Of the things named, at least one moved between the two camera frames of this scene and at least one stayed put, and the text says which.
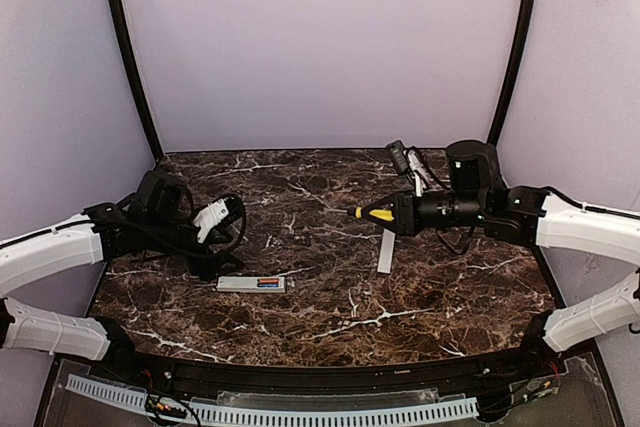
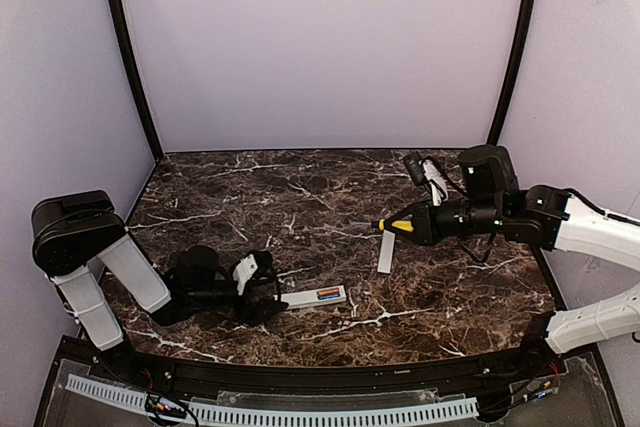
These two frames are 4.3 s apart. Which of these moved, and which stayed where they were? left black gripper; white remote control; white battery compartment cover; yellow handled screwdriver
Moved: white remote control; left black gripper; yellow handled screwdriver
Stayed: white battery compartment cover
